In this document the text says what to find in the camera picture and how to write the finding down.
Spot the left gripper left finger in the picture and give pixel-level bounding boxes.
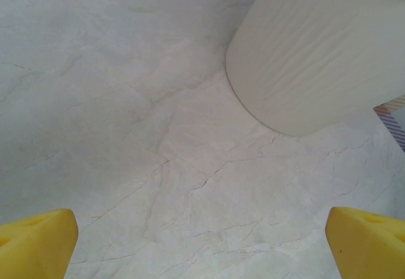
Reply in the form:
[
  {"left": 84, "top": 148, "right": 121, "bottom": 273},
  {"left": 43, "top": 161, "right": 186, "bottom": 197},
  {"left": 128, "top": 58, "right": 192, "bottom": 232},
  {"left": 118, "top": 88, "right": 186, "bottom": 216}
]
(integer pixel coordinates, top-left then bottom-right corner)
[{"left": 0, "top": 208, "right": 79, "bottom": 279}]

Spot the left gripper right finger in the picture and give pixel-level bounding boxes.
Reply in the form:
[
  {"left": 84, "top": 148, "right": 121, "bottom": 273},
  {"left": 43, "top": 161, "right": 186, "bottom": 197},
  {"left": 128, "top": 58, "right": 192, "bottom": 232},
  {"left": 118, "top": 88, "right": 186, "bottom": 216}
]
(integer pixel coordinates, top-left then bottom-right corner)
[{"left": 325, "top": 206, "right": 405, "bottom": 279}]

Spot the cream round plastic bin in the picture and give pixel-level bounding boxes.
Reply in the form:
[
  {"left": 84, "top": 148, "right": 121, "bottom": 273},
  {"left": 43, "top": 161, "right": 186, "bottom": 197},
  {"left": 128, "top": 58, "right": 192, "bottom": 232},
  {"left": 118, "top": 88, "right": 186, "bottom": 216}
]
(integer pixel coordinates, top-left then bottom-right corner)
[{"left": 225, "top": 0, "right": 405, "bottom": 138}]

